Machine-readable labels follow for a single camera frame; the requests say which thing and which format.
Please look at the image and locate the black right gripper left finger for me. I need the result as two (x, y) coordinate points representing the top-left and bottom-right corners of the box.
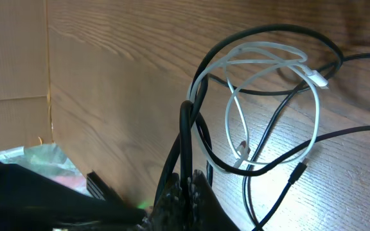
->
(136, 173), (188, 231)

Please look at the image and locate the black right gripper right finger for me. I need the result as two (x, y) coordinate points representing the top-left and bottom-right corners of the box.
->
(191, 170), (240, 231)

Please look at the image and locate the black usb cable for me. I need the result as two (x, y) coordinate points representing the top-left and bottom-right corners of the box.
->
(154, 24), (370, 206)

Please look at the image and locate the white usb cable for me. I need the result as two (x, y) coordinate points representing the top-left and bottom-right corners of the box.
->
(186, 40), (330, 174)

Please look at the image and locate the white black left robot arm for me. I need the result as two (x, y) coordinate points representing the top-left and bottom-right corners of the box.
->
(0, 162), (146, 230)

